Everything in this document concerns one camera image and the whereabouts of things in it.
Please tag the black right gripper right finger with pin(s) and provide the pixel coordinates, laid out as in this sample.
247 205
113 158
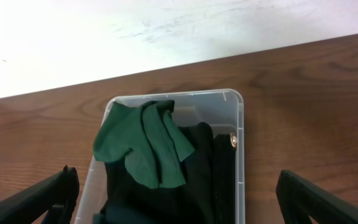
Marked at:
301 201

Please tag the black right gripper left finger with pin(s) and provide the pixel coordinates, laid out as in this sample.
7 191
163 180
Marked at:
55 197

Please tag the black glittery garment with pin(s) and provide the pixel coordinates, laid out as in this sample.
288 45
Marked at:
224 180

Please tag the plain black garment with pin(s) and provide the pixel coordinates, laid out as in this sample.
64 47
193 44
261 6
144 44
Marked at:
188 203

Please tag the dark green garment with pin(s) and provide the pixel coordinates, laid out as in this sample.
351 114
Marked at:
148 140

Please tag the clear plastic storage bin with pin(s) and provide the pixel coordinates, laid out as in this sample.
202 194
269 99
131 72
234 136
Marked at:
222 109

